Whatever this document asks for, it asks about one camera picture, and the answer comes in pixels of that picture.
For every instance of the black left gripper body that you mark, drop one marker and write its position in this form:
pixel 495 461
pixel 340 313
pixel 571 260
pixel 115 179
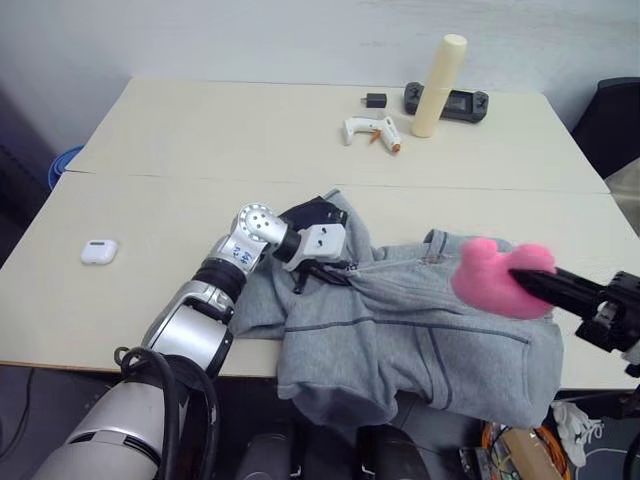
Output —
pixel 312 212

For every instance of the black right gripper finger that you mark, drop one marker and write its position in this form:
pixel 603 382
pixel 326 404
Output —
pixel 550 292
pixel 580 285

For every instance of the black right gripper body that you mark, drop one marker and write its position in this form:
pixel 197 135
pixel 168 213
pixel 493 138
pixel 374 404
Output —
pixel 617 315

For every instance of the pink plush toy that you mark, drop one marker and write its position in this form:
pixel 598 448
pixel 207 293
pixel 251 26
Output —
pixel 487 280

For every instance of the grey zip jacket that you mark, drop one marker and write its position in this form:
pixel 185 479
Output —
pixel 400 340

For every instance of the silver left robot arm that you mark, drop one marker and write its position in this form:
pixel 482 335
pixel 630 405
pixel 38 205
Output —
pixel 190 330

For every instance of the white glue gun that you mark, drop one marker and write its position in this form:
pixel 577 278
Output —
pixel 367 127

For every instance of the white shoe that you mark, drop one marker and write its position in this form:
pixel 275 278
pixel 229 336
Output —
pixel 575 430

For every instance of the small black adapter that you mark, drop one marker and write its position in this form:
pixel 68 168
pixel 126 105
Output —
pixel 376 100

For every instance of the black chair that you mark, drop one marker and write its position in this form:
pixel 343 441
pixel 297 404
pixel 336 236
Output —
pixel 612 125

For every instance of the brown cardboard piece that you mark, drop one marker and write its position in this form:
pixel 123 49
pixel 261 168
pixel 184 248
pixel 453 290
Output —
pixel 527 455

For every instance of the cream cylindrical bottle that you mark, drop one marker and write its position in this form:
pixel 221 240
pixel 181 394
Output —
pixel 439 87

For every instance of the dark rounded shape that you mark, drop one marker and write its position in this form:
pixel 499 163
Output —
pixel 392 455
pixel 265 457

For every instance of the black handheld controller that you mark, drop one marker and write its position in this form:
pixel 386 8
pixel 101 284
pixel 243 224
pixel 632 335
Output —
pixel 462 102

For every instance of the white earbuds case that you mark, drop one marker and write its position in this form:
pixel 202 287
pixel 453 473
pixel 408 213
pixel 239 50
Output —
pixel 99 251

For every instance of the blue round object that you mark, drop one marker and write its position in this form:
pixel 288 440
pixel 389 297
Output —
pixel 59 167

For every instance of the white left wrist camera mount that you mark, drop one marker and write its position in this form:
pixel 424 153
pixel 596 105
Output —
pixel 322 240

